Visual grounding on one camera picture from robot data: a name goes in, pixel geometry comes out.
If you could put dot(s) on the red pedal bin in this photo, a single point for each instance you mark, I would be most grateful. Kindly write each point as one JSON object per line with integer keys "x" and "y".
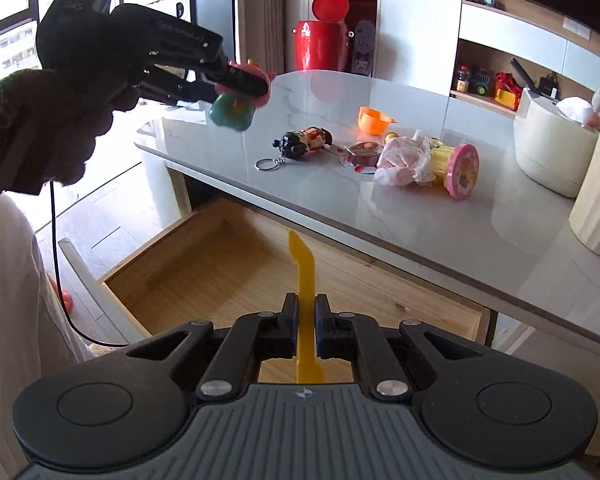
{"x": 320, "y": 35}

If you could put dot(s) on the orange plastic object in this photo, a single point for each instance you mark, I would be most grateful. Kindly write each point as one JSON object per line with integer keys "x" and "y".
{"x": 64, "y": 300}

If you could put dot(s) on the white washing machine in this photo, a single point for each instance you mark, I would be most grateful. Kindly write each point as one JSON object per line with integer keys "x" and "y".
{"x": 184, "y": 7}

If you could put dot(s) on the wooden drawer with white front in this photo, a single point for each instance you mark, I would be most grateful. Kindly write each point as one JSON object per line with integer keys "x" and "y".
{"x": 205, "y": 280}

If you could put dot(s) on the orange plastic cup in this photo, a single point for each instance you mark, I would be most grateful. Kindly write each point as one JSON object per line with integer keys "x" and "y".
{"x": 375, "y": 120}

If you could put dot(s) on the wall socket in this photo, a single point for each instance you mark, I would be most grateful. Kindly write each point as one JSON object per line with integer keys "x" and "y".
{"x": 577, "y": 29}

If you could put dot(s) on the white crumpled bag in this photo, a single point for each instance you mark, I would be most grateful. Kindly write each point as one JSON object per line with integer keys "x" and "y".
{"x": 575, "y": 109}

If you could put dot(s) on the person's left hand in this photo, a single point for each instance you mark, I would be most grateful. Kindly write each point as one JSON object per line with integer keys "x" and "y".
{"x": 95, "y": 45}

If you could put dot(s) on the small jar with yellow lid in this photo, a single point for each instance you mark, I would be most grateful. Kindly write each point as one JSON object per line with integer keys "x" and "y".
{"x": 463, "y": 80}

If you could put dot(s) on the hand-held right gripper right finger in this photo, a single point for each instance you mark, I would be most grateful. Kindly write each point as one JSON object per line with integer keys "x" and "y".
{"x": 322, "y": 325}

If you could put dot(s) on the doll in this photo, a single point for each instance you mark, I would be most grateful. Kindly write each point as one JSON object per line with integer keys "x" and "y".
{"x": 402, "y": 160}

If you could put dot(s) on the yellow and pink toy drum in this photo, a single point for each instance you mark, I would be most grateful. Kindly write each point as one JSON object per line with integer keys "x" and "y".
{"x": 460, "y": 170}

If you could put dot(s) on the green toy truck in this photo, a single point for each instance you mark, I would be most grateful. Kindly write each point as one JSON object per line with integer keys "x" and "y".
{"x": 482, "y": 84}

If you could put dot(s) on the pink and green toy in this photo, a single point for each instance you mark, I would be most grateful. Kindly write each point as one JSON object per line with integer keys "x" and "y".
{"x": 232, "y": 110}

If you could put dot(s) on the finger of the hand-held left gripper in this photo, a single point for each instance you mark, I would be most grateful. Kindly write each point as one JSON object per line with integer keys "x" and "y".
{"x": 240, "y": 80}
{"x": 180, "y": 92}

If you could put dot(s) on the red and yellow toy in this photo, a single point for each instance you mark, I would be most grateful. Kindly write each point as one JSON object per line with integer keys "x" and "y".
{"x": 507, "y": 92}

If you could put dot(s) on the patterned skateboard deck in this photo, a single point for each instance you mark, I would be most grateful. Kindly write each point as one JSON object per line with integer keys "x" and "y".
{"x": 362, "y": 50}

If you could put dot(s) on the person's white garment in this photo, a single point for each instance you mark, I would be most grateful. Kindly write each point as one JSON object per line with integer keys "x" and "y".
{"x": 15, "y": 335}

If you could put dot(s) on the yellow plastic scraper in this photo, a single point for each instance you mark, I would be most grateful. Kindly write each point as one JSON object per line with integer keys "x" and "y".
{"x": 305, "y": 270}

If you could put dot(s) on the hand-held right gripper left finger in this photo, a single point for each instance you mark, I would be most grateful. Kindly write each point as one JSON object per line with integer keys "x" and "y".
{"x": 289, "y": 322}

